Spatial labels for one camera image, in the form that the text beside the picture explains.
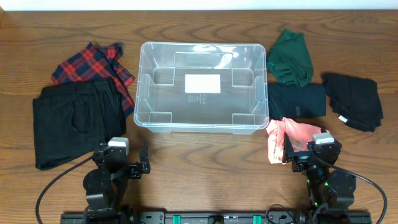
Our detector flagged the dark navy shirt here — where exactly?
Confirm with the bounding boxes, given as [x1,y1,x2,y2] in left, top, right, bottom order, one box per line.
[267,83,326,120]

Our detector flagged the black pants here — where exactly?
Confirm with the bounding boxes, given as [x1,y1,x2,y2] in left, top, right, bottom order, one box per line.
[32,78,126,170]

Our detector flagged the black garment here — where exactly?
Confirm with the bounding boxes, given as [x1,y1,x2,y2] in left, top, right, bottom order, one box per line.
[322,72,384,132]

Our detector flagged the dark green garment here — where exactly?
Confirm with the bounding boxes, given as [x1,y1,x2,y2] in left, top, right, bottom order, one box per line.
[266,29,313,88]

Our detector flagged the red plaid flannel shirt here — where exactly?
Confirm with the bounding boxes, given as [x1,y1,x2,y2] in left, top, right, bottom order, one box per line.
[51,42,135,117]

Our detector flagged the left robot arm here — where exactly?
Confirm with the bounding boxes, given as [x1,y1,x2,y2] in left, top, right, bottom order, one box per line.
[83,143,150,223]

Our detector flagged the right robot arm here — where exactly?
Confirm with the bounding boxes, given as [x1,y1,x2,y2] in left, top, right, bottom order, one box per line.
[282,132,356,210]

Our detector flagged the pink printed t-shirt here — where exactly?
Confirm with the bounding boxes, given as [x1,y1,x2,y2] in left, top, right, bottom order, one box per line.
[266,118,322,164]

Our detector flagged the clear plastic storage bin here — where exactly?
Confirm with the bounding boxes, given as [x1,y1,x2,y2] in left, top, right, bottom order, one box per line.
[134,42,270,134]

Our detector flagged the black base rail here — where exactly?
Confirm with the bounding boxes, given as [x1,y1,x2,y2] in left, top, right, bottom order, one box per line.
[60,210,372,224]

